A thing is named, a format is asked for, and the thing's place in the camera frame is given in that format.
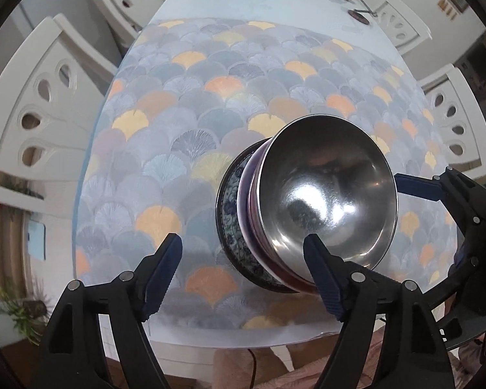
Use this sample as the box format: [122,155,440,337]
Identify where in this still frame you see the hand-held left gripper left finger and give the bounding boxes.
[32,233,184,389]

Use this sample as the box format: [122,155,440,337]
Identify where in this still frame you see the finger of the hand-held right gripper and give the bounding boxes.
[394,167,486,232]
[419,247,483,306]

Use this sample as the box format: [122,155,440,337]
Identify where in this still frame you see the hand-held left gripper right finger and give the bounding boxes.
[303,234,460,389]

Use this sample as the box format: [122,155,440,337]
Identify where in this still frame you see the blue floral plate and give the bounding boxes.
[215,148,296,295]
[218,148,298,293]
[221,150,300,292]

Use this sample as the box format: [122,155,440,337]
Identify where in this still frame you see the blue steel bowl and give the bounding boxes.
[249,114,398,288]

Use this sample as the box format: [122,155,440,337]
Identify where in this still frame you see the fan-patterned table mat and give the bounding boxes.
[75,18,458,339]

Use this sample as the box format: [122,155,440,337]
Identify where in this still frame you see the potted green plant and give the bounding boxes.
[0,284,51,345]

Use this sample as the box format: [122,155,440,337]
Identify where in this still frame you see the black cable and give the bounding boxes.
[247,348,260,389]

